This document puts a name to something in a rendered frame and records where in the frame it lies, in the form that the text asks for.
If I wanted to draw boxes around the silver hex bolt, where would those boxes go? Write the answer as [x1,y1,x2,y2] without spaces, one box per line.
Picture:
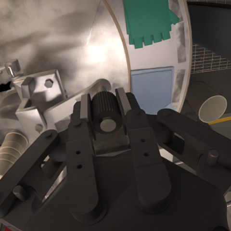
[44,78,54,89]

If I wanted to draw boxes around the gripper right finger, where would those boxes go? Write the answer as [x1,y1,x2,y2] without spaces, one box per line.
[115,87,231,214]

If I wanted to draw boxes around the blue cloth pad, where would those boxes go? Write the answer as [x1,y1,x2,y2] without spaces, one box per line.
[130,66,179,115]

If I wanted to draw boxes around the grey tube with cream end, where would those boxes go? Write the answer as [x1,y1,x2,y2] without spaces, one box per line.
[187,80,228,124]

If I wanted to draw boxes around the steel vessel body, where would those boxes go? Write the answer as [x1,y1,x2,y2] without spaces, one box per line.
[0,0,131,102]

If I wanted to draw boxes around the grey wire mesh panel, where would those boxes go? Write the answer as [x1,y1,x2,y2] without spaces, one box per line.
[190,44,231,74]

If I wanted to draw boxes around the silver valve lever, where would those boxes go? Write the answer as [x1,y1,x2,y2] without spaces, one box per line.
[43,78,113,127]

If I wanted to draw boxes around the small silver cylinder knob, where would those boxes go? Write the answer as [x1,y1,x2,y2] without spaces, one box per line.
[3,58,22,78]

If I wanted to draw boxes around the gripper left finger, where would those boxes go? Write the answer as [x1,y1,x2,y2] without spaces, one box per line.
[0,93,100,221]

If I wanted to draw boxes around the beige ribbed cylinder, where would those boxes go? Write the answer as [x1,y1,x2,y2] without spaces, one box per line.
[0,129,29,180]

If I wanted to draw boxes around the black knurled lever knob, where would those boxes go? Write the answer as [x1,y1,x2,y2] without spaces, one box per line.
[90,90,124,136]

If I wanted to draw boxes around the silver valve body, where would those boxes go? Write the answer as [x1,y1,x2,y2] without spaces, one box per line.
[0,69,68,139]

